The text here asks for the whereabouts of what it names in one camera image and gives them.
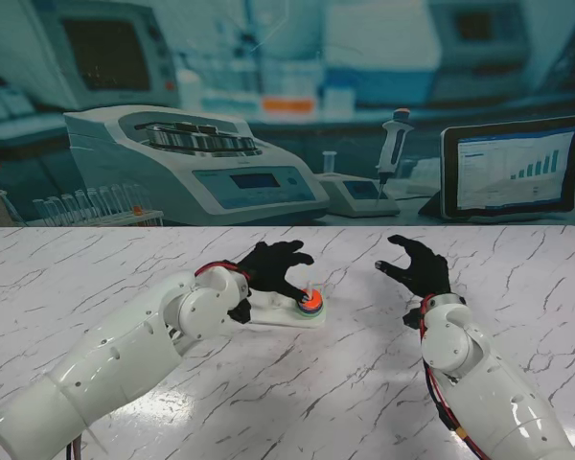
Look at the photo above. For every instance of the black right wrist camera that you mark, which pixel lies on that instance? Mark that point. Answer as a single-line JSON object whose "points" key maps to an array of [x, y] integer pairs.
{"points": [[413, 318]]}

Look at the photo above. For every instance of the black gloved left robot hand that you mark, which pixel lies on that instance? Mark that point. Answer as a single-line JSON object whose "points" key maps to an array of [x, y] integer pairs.
{"points": [[268, 268]]}

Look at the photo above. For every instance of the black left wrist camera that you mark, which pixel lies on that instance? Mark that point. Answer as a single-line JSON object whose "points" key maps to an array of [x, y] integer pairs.
{"points": [[240, 312]]}

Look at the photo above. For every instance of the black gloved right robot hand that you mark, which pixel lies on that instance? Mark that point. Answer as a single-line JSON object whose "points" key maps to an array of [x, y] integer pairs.
{"points": [[429, 274]]}

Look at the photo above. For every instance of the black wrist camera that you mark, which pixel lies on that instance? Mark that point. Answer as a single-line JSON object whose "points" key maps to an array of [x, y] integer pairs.
{"points": [[240, 312], [413, 318]]}

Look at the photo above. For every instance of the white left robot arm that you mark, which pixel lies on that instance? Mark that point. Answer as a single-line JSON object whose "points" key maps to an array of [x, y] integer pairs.
{"points": [[124, 359]]}

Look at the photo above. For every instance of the white three-rod tower base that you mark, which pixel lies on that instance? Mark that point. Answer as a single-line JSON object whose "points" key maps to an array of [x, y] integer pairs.
{"points": [[273, 314]]}

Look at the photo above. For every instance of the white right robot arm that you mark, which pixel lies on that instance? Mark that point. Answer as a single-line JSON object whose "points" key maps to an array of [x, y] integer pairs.
{"points": [[498, 402]]}

